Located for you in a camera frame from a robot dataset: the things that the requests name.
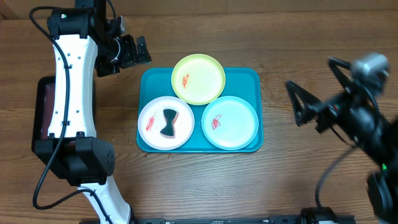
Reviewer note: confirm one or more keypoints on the white plate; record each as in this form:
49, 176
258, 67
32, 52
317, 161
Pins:
151, 120

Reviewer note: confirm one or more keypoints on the black water tray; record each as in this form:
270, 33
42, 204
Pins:
78, 134

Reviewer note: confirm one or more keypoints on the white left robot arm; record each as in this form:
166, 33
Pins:
86, 45

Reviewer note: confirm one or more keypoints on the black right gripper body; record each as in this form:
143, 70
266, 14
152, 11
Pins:
340, 116

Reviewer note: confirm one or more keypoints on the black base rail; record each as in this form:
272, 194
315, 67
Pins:
312, 215

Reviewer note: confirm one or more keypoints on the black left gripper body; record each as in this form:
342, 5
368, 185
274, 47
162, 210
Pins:
113, 53

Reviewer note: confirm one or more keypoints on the yellow-green plate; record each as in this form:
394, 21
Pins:
198, 79

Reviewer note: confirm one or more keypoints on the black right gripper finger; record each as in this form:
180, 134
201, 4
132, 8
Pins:
304, 103
335, 64

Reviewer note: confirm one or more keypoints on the teal plastic tray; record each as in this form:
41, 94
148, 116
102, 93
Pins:
241, 82

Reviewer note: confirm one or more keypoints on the light blue plate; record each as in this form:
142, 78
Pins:
230, 123

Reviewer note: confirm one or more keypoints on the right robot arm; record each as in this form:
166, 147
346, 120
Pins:
381, 147

